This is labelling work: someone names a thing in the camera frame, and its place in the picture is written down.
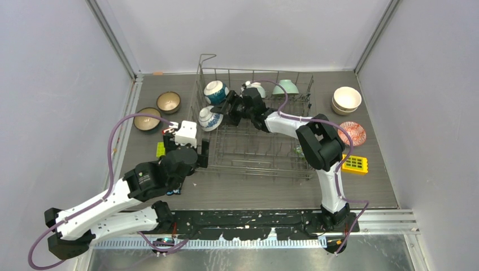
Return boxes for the brown patterned bowl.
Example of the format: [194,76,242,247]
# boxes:
[156,91,181,114]

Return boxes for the white bowl blue floral pattern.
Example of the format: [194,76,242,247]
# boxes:
[198,106,224,132]

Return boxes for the green owl toy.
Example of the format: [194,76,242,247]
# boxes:
[294,146,304,158]

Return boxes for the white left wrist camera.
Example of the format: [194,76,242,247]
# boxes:
[168,120,197,145]

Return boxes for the teal white bowl back left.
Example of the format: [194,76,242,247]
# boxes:
[203,80,229,106]

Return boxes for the green toy block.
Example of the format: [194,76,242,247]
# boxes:
[156,142,166,158]

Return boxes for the white bowl blue zigzag pattern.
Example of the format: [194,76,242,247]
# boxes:
[337,121,367,147]

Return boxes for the yellow toy window block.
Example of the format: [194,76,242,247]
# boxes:
[341,155,369,176]

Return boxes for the dark teal glazed bowl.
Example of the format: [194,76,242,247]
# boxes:
[133,107,161,132]

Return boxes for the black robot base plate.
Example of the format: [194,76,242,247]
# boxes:
[137,208,360,242]

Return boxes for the grey wire dish rack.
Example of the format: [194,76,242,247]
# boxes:
[188,54,315,180]

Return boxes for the pale green bowl middle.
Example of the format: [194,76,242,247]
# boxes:
[250,82,267,99]

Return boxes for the beige ceramic bowl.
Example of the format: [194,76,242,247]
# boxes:
[333,86,362,111]
[332,98,357,116]

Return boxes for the red white toy window block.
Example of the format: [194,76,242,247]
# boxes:
[162,128,177,135]

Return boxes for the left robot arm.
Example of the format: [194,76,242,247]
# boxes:
[44,138,210,260]

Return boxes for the mint green bowl right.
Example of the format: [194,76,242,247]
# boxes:
[272,79,299,95]

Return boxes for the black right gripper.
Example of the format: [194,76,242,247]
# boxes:
[210,90,254,126]

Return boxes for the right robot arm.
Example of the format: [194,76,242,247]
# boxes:
[212,88,350,232]

